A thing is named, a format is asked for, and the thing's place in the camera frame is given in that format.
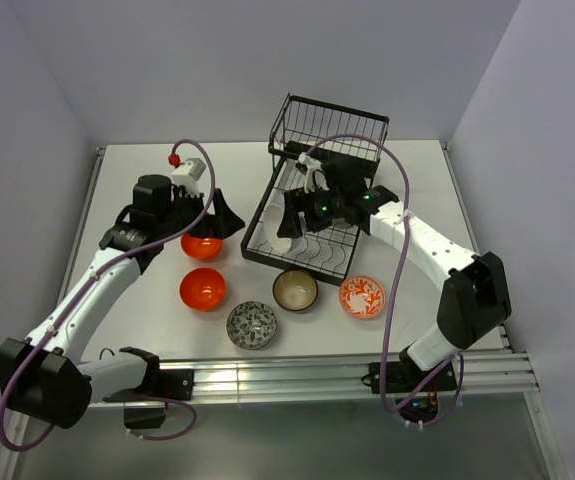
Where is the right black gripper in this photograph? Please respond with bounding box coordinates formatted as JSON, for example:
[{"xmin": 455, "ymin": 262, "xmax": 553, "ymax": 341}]
[{"xmin": 278, "ymin": 183, "xmax": 345, "ymax": 238}]

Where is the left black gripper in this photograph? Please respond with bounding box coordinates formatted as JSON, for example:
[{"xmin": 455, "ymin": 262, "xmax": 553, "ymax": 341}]
[{"xmin": 157, "ymin": 187, "xmax": 244, "ymax": 240}]

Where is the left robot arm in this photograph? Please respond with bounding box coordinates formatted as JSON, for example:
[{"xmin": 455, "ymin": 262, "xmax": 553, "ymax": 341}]
[{"xmin": 0, "ymin": 174, "xmax": 245, "ymax": 429}]

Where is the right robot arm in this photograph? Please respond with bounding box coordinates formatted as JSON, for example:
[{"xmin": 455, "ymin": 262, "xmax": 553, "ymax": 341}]
[{"xmin": 275, "ymin": 153, "xmax": 511, "ymax": 390}]

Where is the far orange bowl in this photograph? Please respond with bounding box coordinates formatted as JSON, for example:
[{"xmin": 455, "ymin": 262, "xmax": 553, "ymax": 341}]
[{"xmin": 179, "ymin": 234, "xmax": 224, "ymax": 262}]

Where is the brown beige bowl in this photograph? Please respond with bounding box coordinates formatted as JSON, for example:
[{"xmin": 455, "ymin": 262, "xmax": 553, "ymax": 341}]
[{"xmin": 272, "ymin": 269, "xmax": 319, "ymax": 313}]

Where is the near orange bowl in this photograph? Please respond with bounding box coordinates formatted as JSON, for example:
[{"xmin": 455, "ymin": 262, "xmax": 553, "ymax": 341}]
[{"xmin": 179, "ymin": 267, "xmax": 227, "ymax": 311}]

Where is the orange white patterned bowl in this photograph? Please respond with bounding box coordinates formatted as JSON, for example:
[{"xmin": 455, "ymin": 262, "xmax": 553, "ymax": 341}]
[{"xmin": 338, "ymin": 275, "xmax": 386, "ymax": 320}]

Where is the black white patterned bowl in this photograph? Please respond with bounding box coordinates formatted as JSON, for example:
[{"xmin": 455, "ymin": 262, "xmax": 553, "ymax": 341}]
[{"xmin": 226, "ymin": 301, "xmax": 278, "ymax": 350}]

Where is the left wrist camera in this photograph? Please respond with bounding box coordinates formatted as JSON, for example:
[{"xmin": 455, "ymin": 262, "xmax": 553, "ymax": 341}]
[{"xmin": 168, "ymin": 153, "xmax": 206, "ymax": 197}]

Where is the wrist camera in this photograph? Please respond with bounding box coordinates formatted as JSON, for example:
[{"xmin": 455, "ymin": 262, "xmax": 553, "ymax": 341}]
[
  {"xmin": 297, "ymin": 152, "xmax": 322, "ymax": 193},
  {"xmin": 168, "ymin": 153, "xmax": 206, "ymax": 197}
]

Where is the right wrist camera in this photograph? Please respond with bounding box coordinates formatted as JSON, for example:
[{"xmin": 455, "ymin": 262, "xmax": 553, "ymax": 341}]
[{"xmin": 297, "ymin": 152, "xmax": 322, "ymax": 193}]

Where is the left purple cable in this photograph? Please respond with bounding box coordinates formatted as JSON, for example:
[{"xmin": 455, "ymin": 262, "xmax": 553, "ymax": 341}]
[{"xmin": 0, "ymin": 139, "xmax": 217, "ymax": 452}]

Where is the purple cable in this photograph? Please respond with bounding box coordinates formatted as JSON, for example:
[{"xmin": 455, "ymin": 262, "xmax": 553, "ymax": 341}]
[
  {"xmin": 0, "ymin": 139, "xmax": 217, "ymax": 452},
  {"xmin": 306, "ymin": 133, "xmax": 465, "ymax": 426}
]

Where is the black wire dish rack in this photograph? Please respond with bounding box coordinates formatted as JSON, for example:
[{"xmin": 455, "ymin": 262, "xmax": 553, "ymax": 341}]
[{"xmin": 241, "ymin": 94, "xmax": 389, "ymax": 286}]

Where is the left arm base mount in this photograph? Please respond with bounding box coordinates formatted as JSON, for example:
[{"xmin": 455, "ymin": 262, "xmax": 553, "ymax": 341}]
[{"xmin": 102, "ymin": 368, "xmax": 197, "ymax": 440}]

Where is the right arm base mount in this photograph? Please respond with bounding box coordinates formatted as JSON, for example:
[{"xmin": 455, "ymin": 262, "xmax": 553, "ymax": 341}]
[{"xmin": 361, "ymin": 361, "xmax": 457, "ymax": 394}]

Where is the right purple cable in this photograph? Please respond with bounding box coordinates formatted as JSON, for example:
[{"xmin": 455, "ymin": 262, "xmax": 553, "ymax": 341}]
[{"xmin": 306, "ymin": 133, "xmax": 465, "ymax": 426}]

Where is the aluminium mounting rail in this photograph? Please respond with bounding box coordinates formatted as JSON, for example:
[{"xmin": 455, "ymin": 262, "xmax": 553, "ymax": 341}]
[{"xmin": 161, "ymin": 349, "xmax": 540, "ymax": 405}]

